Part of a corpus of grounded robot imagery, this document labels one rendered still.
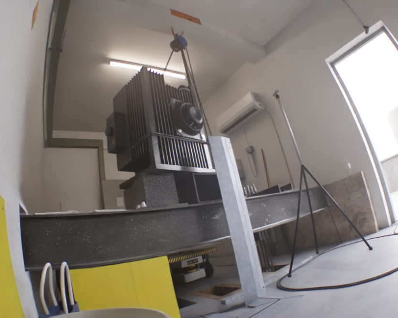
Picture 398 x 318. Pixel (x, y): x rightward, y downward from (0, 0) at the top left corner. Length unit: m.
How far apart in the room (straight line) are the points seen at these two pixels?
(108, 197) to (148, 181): 3.16
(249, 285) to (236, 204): 0.50
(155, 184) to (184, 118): 0.48
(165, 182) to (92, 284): 0.70
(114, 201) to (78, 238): 3.31
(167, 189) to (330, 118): 2.13
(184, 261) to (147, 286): 1.14
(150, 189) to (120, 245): 0.35
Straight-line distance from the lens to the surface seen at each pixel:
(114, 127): 1.63
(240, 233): 1.41
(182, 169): 1.42
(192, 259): 2.35
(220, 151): 1.48
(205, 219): 1.48
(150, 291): 1.21
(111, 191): 4.51
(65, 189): 4.64
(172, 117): 1.56
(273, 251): 3.01
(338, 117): 2.87
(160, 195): 1.34
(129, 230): 1.26
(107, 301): 1.16
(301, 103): 3.13
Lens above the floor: 0.48
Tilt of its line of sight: 18 degrees up
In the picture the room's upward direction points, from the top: 12 degrees counter-clockwise
